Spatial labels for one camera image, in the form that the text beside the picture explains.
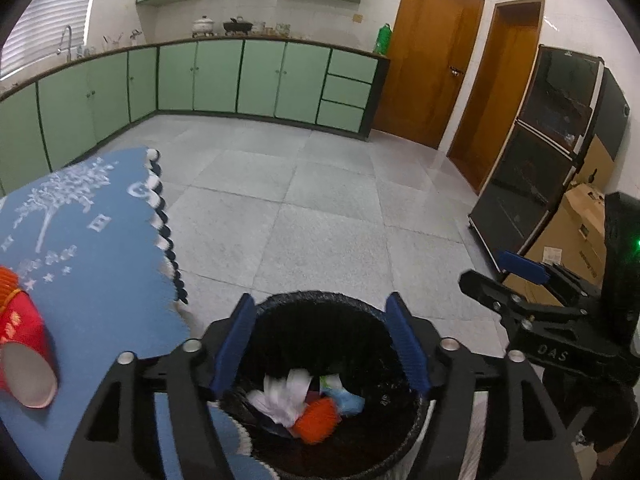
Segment green bottle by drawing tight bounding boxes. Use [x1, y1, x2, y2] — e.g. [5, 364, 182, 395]
[374, 22, 393, 57]

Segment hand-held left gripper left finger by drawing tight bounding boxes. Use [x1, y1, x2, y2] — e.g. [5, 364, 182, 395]
[60, 293, 257, 480]

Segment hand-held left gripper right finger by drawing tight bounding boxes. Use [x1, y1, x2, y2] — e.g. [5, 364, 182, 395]
[384, 291, 583, 480]

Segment blue tree-print tablecloth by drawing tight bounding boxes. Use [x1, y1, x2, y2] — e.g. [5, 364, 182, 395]
[0, 147, 281, 480]

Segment wooden door with handle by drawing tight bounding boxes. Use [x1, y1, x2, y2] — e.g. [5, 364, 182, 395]
[372, 0, 486, 150]

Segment red paper cup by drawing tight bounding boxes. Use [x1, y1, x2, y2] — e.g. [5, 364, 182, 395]
[0, 287, 60, 409]

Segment brown cardboard box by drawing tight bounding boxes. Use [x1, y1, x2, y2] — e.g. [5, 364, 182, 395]
[502, 184, 608, 306]

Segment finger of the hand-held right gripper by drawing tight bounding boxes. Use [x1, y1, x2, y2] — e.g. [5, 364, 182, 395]
[497, 250, 603, 306]
[458, 269, 546, 333]

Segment black glass cabinet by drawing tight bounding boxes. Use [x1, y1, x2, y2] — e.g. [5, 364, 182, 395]
[468, 44, 631, 273]

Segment flat cardboard sheet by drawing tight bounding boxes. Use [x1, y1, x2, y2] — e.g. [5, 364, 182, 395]
[580, 135, 617, 192]

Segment white tissue paper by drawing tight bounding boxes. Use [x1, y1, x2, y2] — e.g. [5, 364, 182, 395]
[247, 369, 326, 428]

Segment green drawer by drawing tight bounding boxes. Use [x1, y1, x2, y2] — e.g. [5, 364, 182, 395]
[322, 75, 373, 108]
[327, 49, 378, 83]
[317, 100, 367, 133]

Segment black trash bin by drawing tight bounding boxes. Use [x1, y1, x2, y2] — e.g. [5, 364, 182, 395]
[217, 290, 446, 480]

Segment plain wooden door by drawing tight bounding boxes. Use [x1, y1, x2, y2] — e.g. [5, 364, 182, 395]
[447, 0, 546, 196]

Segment green base cabinets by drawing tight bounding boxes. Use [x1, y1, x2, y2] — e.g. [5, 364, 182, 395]
[0, 37, 391, 198]

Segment long orange foam net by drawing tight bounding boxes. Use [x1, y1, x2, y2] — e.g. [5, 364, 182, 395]
[292, 397, 343, 445]

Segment teal snack wrapper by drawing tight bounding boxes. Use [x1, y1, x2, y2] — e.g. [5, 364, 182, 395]
[320, 374, 366, 415]

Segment white window blind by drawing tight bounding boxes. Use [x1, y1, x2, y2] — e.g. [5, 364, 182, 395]
[0, 0, 103, 81]

